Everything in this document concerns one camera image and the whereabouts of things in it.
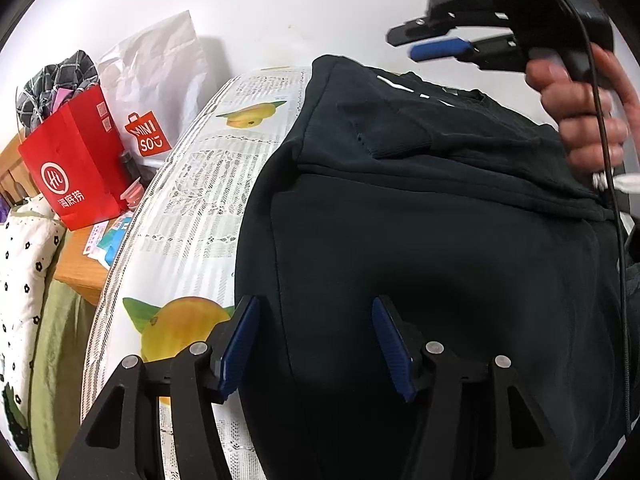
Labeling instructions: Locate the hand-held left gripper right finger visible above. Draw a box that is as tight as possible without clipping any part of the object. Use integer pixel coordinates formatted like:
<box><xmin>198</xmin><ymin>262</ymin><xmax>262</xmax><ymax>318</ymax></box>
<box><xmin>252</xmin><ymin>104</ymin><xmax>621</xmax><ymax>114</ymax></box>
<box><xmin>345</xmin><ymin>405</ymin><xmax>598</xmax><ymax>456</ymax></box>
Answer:
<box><xmin>371</xmin><ymin>295</ymin><xmax>571</xmax><ymax>480</ymax></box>

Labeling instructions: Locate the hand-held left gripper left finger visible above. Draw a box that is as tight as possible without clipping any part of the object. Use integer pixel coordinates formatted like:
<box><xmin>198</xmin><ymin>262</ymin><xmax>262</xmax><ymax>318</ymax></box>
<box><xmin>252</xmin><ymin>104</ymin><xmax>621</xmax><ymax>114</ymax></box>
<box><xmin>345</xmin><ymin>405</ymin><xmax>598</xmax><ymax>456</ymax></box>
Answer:
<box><xmin>57</xmin><ymin>295</ymin><xmax>262</xmax><ymax>480</ymax></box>

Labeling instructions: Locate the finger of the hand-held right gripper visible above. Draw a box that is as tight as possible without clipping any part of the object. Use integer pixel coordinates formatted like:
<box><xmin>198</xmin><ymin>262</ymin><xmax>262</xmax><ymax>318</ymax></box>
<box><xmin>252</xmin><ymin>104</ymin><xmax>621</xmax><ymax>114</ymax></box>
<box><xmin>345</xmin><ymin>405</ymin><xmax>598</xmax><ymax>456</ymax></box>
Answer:
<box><xmin>386</xmin><ymin>11</ymin><xmax>512</xmax><ymax>47</ymax></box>
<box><xmin>408</xmin><ymin>34</ymin><xmax>532</xmax><ymax>73</ymax></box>

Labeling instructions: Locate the black sweatshirt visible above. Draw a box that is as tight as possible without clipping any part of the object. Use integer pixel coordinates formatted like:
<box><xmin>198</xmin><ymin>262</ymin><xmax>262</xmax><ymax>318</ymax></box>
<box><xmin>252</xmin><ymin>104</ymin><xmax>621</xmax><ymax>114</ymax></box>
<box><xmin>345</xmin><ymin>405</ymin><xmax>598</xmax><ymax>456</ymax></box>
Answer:
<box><xmin>234</xmin><ymin>54</ymin><xmax>638</xmax><ymax>480</ymax></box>

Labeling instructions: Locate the person's right hand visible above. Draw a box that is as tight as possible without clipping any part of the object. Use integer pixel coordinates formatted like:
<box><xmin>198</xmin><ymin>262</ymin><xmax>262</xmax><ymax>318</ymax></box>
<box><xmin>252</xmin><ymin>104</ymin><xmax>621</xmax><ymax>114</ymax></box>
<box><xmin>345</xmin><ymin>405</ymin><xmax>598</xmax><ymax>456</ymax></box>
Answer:
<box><xmin>524</xmin><ymin>42</ymin><xmax>632</xmax><ymax>187</ymax></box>

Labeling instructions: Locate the fruit print lace tablecloth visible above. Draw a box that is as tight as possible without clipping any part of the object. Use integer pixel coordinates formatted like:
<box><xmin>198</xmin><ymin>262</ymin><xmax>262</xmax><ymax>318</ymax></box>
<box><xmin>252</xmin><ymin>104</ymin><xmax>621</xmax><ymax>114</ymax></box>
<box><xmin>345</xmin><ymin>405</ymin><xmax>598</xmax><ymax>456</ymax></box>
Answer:
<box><xmin>80</xmin><ymin>66</ymin><xmax>313</xmax><ymax>480</ymax></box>

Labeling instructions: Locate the blue white packet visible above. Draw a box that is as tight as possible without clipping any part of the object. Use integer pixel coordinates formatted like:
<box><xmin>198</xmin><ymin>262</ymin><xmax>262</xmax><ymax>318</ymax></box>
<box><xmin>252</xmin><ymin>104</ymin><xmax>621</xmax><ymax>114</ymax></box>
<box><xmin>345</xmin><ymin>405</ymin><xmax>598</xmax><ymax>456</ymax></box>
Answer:
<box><xmin>87</xmin><ymin>210</ymin><xmax>136</xmax><ymax>267</ymax></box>

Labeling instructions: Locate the wooden bedside cabinet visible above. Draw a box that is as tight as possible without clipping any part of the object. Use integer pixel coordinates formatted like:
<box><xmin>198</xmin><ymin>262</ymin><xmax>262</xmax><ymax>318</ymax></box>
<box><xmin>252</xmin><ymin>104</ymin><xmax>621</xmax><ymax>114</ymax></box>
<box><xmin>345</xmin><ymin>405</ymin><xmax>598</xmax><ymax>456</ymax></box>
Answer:
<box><xmin>0</xmin><ymin>137</ymin><xmax>126</xmax><ymax>306</ymax></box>

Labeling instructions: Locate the green bed sheet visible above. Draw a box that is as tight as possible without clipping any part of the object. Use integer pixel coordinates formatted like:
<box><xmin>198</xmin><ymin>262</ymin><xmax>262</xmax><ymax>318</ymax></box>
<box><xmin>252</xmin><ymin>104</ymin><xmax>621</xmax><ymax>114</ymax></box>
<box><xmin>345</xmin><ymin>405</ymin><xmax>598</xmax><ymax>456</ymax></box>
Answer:
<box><xmin>27</xmin><ymin>280</ymin><xmax>98</xmax><ymax>476</ymax></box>

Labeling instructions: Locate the dark small bottle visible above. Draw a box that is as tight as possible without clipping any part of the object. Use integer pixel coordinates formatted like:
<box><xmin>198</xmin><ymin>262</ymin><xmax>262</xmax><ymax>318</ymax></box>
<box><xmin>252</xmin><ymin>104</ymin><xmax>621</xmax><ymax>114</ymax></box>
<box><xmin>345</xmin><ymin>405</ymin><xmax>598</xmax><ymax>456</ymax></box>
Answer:
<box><xmin>119</xmin><ymin>150</ymin><xmax>142</xmax><ymax>186</ymax></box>

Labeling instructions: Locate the white floral quilt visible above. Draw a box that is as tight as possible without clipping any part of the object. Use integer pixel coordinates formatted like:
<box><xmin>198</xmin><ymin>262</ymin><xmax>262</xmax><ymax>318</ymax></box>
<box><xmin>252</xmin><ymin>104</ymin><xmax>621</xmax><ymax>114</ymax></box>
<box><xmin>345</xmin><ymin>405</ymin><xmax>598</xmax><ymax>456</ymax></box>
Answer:
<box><xmin>0</xmin><ymin>200</ymin><xmax>66</xmax><ymax>476</ymax></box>

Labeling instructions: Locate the red paper bag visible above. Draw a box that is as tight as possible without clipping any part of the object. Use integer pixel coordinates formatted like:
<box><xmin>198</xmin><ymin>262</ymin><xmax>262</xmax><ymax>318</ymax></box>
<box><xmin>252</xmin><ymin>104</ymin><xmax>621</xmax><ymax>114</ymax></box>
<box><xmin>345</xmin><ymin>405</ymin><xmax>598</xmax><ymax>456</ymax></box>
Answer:
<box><xmin>18</xmin><ymin>84</ymin><xmax>132</xmax><ymax>231</ymax></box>

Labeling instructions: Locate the white paper bag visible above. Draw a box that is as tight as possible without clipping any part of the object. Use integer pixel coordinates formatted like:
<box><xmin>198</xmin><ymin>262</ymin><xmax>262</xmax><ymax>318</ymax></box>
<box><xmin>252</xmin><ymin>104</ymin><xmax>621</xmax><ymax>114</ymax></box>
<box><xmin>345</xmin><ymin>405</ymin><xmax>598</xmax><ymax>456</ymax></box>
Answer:
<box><xmin>97</xmin><ymin>10</ymin><xmax>211</xmax><ymax>168</ymax></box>

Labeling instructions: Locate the grey plaid cloth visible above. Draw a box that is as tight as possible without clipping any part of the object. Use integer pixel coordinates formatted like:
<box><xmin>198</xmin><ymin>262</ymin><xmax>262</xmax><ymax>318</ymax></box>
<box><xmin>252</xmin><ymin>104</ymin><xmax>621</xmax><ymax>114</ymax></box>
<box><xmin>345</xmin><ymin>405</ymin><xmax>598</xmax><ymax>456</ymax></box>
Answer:
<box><xmin>15</xmin><ymin>50</ymin><xmax>101</xmax><ymax>136</ymax></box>

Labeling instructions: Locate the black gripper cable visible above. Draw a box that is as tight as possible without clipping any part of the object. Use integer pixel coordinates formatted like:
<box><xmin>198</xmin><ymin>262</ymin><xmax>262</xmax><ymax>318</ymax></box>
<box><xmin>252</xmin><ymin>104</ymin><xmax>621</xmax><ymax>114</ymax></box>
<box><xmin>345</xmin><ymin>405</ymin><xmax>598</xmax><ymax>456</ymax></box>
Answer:
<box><xmin>542</xmin><ymin>0</ymin><xmax>638</xmax><ymax>436</ymax></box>

